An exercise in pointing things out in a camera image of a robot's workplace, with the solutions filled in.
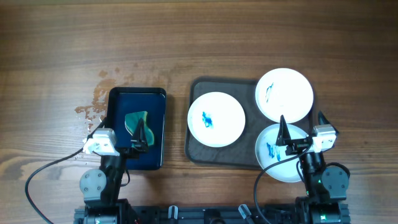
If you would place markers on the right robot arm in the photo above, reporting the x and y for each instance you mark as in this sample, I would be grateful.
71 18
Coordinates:
326 184

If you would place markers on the green sponge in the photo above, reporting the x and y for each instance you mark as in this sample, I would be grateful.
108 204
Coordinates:
133 122

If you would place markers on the dark brown serving tray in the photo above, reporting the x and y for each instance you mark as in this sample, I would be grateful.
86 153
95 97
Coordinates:
241 153

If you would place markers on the blue water tray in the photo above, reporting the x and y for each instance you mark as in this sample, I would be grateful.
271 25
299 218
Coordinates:
124 100

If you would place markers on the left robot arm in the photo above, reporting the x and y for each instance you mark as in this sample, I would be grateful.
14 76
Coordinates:
101 186

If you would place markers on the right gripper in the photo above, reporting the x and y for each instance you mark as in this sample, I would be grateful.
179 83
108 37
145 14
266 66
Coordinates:
296 145

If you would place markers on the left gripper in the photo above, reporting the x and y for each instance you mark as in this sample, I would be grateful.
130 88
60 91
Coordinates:
138 144

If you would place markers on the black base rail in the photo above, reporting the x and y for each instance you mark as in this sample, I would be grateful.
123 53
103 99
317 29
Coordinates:
276 213

